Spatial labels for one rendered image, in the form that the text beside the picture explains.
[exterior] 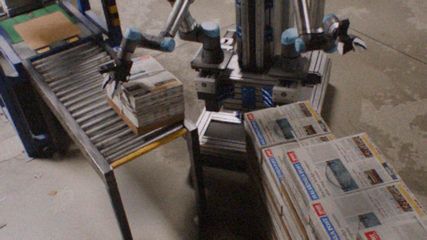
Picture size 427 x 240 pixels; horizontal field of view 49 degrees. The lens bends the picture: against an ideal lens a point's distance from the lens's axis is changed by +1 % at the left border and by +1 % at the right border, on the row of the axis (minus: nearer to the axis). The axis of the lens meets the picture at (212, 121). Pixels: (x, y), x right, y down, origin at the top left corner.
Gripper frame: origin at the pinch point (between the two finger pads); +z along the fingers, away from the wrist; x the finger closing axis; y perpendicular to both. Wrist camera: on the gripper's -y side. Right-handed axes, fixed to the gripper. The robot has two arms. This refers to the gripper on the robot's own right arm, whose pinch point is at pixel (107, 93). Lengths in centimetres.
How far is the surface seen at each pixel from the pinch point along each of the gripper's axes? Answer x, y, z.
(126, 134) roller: -7.1, 15.6, 19.0
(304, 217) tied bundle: -113, 33, -7
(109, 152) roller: -13.9, 4.8, 26.8
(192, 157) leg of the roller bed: -25, 50, 20
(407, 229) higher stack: -154, 13, -36
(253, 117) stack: -42, 63, -16
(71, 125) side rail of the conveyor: 18.8, -2.2, 29.9
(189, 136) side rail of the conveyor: -25.7, 41.1, 6.9
